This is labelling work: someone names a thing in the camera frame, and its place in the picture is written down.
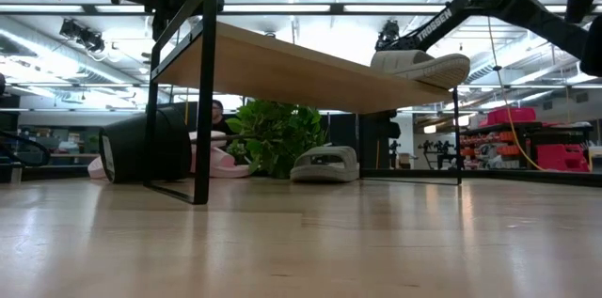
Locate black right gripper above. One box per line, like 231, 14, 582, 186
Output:
374, 36, 415, 54

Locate grey slide sandal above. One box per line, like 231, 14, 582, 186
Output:
288, 145, 361, 183
369, 49, 472, 90

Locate wooden shelf black metal frame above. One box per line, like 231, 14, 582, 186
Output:
143, 0, 465, 206

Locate black ceiling device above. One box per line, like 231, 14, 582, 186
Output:
381, 19, 401, 38

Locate black overhead rig bar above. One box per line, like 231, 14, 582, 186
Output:
0, 3, 602, 17

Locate black pillar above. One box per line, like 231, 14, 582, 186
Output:
357, 109, 402, 180

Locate black partition panel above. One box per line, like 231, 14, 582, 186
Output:
326, 113, 359, 170

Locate black ceiling track lights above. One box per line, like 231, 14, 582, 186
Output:
58, 18, 107, 54

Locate small robot arms stand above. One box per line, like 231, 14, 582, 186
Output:
417, 139, 458, 171

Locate person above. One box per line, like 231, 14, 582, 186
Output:
210, 99, 236, 137

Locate red storage bin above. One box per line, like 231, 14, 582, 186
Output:
535, 143, 591, 173
486, 106, 537, 126

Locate green plant in black pot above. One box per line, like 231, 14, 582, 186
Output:
97, 99, 329, 185

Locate black storage rack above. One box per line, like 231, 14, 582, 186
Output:
459, 121, 594, 171

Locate yellow hanging cable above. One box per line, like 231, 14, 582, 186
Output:
479, 0, 547, 172

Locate black aluminium table frame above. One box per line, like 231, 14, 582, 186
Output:
0, 165, 602, 190

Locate black curved cable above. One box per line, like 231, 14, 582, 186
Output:
0, 128, 52, 168

